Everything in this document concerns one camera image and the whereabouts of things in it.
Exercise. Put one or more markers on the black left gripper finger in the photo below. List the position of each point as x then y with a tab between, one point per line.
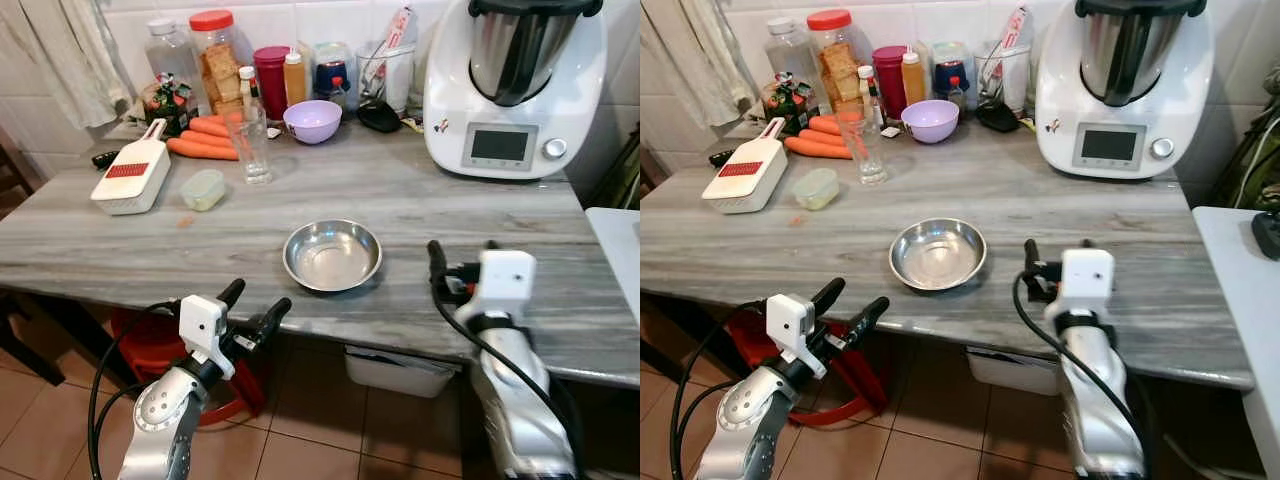
868	315
271	315
231	293
828	295

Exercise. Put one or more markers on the stainless steel bowl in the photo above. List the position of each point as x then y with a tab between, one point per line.
332	258
938	256

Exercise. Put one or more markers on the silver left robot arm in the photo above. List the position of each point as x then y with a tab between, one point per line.
160	420
740	420

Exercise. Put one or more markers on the red plastic stool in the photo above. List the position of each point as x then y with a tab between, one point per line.
145	345
860	385

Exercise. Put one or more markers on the white plastic bin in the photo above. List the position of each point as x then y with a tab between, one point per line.
1010	370
400	372

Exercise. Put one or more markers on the small lidded plastic container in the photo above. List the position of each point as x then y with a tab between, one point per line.
204	190
816	189

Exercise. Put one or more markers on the white side table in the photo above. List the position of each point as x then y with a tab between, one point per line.
1235	290
620	245

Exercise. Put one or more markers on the white grater with red blade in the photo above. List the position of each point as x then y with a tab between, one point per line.
130	185
742	185

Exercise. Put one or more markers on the black rounded gadget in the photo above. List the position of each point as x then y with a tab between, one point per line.
998	118
380	118

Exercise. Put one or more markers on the clear drinking glass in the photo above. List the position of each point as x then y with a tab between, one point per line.
255	150
866	150

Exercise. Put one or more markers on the dark green bag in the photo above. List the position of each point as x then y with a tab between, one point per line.
620	180
1250	160

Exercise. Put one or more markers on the white kitchen food processor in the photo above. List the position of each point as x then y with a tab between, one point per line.
450	100
1060	100

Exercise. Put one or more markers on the orange carrot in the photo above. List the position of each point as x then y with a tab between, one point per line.
208	123
200	150
205	137
824	123
815	148
820	136

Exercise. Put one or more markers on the purple plastic bowl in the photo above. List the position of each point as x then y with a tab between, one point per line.
312	125
930	122

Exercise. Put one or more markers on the clear plastic utensil container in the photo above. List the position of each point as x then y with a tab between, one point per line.
1012	85
395	85

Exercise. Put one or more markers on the dark wooden chair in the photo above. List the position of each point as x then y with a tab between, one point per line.
650	180
12	170

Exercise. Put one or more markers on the black key fob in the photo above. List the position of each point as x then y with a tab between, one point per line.
722	157
105	158

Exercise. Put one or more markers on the tiny red-capped bottle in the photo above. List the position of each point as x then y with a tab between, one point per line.
957	95
339	95

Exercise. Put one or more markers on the black device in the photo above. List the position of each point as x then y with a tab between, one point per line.
1268	235

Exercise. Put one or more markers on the colourful sweets bag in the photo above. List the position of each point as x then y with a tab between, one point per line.
788	100
168	100

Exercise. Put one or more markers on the blue jar with clear lid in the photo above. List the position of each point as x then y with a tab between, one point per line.
950	70
333	70

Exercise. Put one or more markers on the small white-capped sauce bottle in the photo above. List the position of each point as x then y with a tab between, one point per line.
247	85
866	85

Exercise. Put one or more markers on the orange sauce bottle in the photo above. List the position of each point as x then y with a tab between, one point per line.
913	82
295	85

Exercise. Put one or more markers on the dark red canister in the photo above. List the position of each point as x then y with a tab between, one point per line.
271	85
889	80

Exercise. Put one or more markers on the red-lidded jar of crackers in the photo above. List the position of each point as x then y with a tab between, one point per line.
835	65
215	70

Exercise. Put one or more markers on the red and white packet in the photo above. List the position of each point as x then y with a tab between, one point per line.
400	30
1017	28

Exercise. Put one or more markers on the clear bottle with white cap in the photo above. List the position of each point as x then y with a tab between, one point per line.
170	55
790	55

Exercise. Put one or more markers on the beige hanging towel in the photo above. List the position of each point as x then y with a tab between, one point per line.
690	60
60	60

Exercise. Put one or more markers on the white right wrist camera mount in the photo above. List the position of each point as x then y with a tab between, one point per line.
505	280
1087	280

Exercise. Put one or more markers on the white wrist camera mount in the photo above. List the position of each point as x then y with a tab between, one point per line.
790	322
505	280
1087	280
203	325

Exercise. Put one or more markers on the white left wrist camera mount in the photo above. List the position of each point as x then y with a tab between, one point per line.
790	322
203	325

